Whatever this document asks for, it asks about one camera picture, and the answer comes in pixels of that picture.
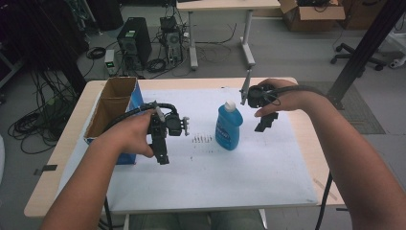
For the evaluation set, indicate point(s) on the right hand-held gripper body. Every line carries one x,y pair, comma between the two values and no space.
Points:
259,96

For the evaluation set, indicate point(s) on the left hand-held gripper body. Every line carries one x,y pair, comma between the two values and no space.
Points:
174,124

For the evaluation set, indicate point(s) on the blue bottle with white cap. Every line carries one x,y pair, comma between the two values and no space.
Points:
227,131

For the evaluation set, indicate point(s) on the blue cardboard box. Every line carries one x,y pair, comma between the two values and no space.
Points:
111,105

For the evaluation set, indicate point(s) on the person's right hand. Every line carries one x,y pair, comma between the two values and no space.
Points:
293,99

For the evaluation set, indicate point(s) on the person's left hand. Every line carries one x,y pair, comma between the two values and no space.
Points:
130,134

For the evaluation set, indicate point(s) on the open computer tower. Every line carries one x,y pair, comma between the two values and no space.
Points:
172,41

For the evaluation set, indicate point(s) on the grey floor mat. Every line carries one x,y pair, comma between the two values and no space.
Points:
360,118

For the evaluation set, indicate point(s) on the small grey power unit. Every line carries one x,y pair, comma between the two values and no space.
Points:
109,62

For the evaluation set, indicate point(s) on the black computer tower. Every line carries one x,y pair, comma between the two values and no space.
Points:
135,41

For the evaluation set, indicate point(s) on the open brown cardboard box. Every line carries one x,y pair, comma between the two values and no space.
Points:
311,17

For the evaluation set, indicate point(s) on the white-legged wooden desk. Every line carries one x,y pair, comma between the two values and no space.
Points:
223,4

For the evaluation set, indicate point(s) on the black office chair base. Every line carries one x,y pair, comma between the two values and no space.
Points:
352,56

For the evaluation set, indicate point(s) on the black tape strip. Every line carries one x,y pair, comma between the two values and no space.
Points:
46,168

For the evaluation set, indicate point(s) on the closed brown cardboard box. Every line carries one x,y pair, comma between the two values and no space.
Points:
362,16

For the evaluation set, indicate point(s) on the black metal post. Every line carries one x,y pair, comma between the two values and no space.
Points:
367,44

